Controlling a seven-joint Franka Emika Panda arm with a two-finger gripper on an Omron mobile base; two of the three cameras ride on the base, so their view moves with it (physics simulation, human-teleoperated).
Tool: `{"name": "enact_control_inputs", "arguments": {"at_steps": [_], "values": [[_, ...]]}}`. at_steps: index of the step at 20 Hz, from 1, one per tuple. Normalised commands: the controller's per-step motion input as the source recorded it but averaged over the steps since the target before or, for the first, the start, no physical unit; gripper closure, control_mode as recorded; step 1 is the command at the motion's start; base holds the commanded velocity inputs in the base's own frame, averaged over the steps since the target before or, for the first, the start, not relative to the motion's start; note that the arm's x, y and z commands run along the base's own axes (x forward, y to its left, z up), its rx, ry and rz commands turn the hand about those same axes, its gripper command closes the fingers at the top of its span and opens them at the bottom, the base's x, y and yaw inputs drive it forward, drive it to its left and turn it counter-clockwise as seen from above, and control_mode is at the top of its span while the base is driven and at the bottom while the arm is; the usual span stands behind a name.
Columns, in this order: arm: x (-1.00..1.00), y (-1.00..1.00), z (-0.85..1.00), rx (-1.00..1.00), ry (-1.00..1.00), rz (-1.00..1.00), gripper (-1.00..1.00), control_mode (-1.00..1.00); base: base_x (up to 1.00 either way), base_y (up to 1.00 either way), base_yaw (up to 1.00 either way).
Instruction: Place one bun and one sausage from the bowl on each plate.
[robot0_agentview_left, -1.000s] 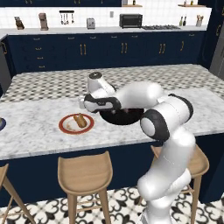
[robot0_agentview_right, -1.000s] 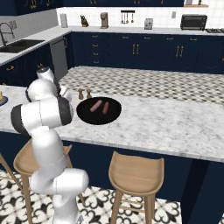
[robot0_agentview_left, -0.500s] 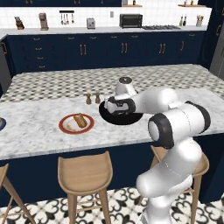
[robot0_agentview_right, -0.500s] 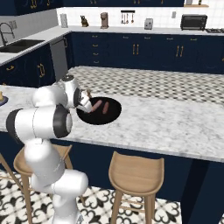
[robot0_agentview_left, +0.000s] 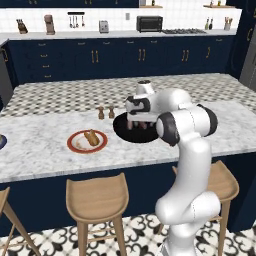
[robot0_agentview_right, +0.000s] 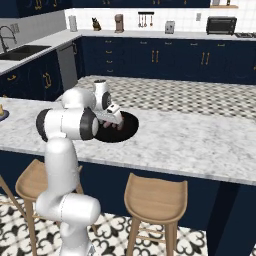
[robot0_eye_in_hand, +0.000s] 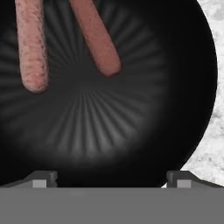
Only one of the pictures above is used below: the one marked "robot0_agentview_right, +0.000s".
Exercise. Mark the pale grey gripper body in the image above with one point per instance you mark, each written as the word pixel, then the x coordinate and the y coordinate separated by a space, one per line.
pixel 107 116

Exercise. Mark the silver toaster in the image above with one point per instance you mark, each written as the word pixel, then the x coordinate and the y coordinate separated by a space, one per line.
pixel 170 27

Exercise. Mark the pink sausage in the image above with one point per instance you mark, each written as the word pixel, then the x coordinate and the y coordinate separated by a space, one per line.
pixel 108 124

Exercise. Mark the navy lower cupboard run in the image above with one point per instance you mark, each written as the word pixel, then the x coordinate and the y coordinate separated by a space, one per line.
pixel 180 60
pixel 30 78

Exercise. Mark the grey canister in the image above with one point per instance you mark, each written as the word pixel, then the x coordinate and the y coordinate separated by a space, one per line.
pixel 72 23

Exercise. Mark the dark metal tap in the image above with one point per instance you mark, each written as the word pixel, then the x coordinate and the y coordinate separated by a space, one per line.
pixel 4 38

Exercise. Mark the grey wall socket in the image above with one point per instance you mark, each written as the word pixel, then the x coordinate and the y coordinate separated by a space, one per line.
pixel 198 16
pixel 14 28

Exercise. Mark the navy kitchen island base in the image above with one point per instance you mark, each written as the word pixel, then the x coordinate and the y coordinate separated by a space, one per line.
pixel 206 206

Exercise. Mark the black bowl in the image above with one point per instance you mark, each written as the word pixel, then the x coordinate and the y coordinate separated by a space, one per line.
pixel 128 128

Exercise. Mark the black sink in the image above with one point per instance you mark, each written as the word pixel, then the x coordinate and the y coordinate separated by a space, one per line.
pixel 23 51

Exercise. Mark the navy cupboard run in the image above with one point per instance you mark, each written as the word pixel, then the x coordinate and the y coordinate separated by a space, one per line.
pixel 30 78
pixel 180 60
pixel 100 3

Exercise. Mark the rail with hanging tools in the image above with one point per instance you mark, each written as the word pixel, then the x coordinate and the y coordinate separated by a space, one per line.
pixel 145 18

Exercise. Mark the wooden wall shelf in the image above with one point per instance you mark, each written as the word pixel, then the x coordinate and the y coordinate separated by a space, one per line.
pixel 224 6

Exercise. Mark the dark blue plate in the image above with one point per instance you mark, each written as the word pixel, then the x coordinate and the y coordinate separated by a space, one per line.
pixel 3 116

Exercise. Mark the dark cat figurine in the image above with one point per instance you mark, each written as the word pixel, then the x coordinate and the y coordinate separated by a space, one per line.
pixel 96 25

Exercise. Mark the yellow bun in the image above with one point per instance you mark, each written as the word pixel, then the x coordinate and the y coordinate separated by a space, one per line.
pixel 1 110

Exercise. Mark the wooden bar stool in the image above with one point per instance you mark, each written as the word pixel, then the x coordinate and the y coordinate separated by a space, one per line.
pixel 30 181
pixel 155 200
pixel 10 195

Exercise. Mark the black toaster oven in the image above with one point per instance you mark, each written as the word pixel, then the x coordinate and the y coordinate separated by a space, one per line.
pixel 221 25

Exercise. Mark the grey dishwasher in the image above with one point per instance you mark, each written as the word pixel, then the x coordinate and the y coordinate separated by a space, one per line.
pixel 68 66

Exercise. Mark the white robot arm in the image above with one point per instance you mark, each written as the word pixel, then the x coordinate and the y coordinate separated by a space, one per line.
pixel 60 160

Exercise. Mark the navy upper cupboard run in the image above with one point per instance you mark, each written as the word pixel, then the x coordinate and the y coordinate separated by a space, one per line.
pixel 100 3

